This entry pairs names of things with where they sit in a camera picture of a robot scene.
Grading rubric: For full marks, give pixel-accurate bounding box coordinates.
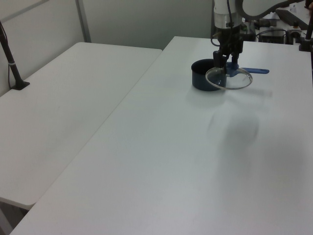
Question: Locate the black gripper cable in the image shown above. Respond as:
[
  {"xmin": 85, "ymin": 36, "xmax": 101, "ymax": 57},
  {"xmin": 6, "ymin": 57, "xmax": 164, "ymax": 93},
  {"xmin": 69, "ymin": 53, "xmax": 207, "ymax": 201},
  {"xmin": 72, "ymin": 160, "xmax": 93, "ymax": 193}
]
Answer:
[{"xmin": 210, "ymin": 0, "xmax": 235, "ymax": 47}]

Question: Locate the black saucepan with blue handle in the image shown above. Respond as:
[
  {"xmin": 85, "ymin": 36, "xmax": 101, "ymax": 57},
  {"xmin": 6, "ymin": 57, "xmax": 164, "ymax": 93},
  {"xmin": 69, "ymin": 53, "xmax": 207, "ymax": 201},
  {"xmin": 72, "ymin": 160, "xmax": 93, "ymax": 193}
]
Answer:
[{"xmin": 190, "ymin": 58, "xmax": 270, "ymax": 92}]

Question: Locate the white lab device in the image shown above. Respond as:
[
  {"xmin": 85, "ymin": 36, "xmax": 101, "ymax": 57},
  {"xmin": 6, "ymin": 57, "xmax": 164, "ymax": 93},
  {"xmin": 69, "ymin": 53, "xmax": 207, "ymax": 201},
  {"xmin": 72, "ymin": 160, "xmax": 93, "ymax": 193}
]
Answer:
[{"xmin": 286, "ymin": 23, "xmax": 307, "ymax": 46}]

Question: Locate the black pole with table clamp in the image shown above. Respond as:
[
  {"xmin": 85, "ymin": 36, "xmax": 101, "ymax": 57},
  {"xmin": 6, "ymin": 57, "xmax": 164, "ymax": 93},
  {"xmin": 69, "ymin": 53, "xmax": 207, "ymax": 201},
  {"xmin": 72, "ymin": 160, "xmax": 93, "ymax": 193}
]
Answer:
[{"xmin": 298, "ymin": 13, "xmax": 313, "ymax": 52}]

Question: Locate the dark slanted bar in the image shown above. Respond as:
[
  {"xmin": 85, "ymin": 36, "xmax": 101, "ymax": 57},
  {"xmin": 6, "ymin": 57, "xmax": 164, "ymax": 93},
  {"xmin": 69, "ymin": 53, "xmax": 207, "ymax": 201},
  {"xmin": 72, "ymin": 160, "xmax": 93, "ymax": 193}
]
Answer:
[{"xmin": 274, "ymin": 8, "xmax": 310, "ymax": 26}]

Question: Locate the black pole stand with foot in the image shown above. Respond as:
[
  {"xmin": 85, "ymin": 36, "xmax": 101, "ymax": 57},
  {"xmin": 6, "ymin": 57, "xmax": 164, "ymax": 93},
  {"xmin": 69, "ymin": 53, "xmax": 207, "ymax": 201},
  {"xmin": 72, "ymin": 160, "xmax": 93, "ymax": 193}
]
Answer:
[{"xmin": 0, "ymin": 21, "xmax": 31, "ymax": 92}]

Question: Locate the black equipment box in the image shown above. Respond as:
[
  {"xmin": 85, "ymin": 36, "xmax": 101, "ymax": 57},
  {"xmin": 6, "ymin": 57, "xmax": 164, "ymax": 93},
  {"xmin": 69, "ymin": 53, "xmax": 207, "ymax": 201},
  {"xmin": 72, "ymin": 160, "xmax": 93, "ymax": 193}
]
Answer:
[{"xmin": 256, "ymin": 28, "xmax": 288, "ymax": 45}]

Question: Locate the glass lid with blue knob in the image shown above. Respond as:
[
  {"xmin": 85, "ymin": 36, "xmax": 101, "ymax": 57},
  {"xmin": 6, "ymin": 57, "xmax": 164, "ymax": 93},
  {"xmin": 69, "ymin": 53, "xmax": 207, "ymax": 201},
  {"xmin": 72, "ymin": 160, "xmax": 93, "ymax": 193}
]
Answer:
[{"xmin": 205, "ymin": 61, "xmax": 253, "ymax": 91}]

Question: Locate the grey corrugated hose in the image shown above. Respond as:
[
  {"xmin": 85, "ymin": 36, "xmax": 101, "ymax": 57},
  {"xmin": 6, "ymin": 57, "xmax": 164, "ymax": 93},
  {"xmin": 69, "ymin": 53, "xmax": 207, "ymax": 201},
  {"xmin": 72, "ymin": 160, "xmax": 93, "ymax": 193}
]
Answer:
[{"xmin": 235, "ymin": 0, "xmax": 298, "ymax": 20}]

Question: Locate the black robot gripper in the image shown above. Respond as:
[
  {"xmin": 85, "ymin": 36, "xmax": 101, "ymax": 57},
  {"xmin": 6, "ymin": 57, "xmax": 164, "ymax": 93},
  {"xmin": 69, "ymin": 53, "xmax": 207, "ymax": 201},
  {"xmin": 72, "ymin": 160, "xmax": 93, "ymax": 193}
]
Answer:
[{"xmin": 211, "ymin": 26, "xmax": 245, "ymax": 74}]

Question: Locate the white folding side table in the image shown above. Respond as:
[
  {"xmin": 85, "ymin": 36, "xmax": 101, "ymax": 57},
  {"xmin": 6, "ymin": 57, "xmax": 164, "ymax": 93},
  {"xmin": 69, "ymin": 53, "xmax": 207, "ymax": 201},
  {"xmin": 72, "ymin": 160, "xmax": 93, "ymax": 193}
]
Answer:
[{"xmin": 0, "ymin": 42, "xmax": 163, "ymax": 207}]

